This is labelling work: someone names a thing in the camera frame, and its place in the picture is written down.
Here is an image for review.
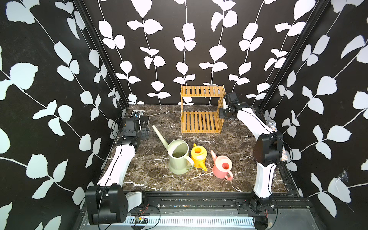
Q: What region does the small circuit board with wires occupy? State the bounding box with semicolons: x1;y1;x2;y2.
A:
134;217;148;225

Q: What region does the small black white card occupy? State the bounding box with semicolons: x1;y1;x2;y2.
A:
131;110;144;117

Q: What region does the white perforated rail strip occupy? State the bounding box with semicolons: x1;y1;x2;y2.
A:
122;216;255;228

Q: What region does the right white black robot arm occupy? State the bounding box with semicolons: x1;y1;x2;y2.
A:
219;92;283;213

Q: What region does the yellow plastic watering can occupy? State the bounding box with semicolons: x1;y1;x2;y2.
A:
191;143;208;172

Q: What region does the wooden slatted two-tier shelf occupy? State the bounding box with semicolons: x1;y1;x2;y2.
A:
180;85;226;133

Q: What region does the black front mounting rail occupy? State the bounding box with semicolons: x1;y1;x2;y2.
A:
134;191;313;216

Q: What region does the black book with gold text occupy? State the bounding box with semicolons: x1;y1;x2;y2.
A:
140;116;150;128

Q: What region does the rhinestone silver microphone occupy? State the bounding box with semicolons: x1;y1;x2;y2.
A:
266;119;289;161

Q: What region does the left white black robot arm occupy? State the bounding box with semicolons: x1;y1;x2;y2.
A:
85;116;150;226

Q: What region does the green metal watering can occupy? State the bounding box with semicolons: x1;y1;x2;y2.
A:
152;125;194;175

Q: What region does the pink plastic watering can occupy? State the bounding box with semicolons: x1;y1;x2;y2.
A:
211;150;234;181

